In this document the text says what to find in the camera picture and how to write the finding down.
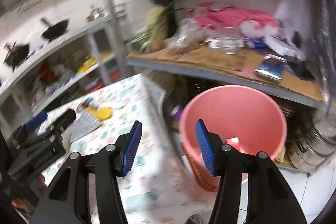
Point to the black wok right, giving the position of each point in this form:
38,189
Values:
54,31

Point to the black wok left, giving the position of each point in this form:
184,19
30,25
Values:
16,54

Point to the cardboard shelf liner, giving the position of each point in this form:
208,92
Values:
238,69

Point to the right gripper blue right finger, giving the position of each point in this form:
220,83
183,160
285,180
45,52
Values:
206,146

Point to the colourful wrapper ball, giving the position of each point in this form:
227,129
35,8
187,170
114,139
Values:
87,103

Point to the pink plastic trash bucket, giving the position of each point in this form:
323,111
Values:
232,111

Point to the white plastic bag on shelf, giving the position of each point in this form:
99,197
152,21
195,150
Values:
295,31

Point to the small yellow foam net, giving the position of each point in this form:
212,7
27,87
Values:
102,114

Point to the pink polka dot cloth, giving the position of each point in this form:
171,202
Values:
249,23

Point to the metal shelf rack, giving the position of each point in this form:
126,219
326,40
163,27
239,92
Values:
320,63

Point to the white kitchen cabinet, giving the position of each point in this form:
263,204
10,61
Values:
57,69

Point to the stainless steel stacked pots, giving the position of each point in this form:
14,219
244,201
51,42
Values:
312,142

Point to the silver mesh scrub cloth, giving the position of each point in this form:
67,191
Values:
85,124

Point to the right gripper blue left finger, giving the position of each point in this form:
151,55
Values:
130,143

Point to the clear bag on shelf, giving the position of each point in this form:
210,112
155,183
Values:
188,37

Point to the black wok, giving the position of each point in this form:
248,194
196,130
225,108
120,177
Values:
54,31
16,54

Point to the glass mug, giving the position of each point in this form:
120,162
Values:
226,39

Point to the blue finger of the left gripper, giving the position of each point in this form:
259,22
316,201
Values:
35,122

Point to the floral bear tablecloth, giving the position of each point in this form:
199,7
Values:
131,174

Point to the smartphone with blue case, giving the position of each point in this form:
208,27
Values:
271,68

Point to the bag of vegetables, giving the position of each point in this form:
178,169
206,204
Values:
160,24

